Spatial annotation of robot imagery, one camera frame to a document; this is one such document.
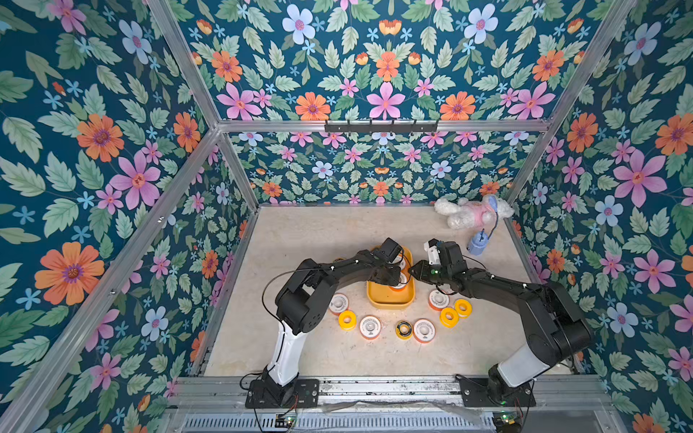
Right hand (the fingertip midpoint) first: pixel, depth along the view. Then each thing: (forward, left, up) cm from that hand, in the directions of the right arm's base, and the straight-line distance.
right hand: (410, 269), depth 92 cm
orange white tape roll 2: (+1, +3, +2) cm, 3 cm away
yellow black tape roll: (-19, +3, -6) cm, 20 cm away
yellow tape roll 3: (-11, -18, -6) cm, 22 cm away
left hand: (0, +4, -5) cm, 6 cm away
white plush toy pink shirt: (+24, -22, +3) cm, 33 cm away
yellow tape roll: (-17, +21, -6) cm, 27 cm away
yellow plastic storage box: (-9, +10, -3) cm, 13 cm away
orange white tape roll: (-3, +3, -4) cm, 5 cm away
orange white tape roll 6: (-9, -9, -5) cm, 14 cm away
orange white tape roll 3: (-11, +25, -6) cm, 27 cm away
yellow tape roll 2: (-14, -12, -6) cm, 20 cm away
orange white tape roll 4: (-18, +14, -6) cm, 24 cm away
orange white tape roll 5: (-19, -4, -6) cm, 20 cm away
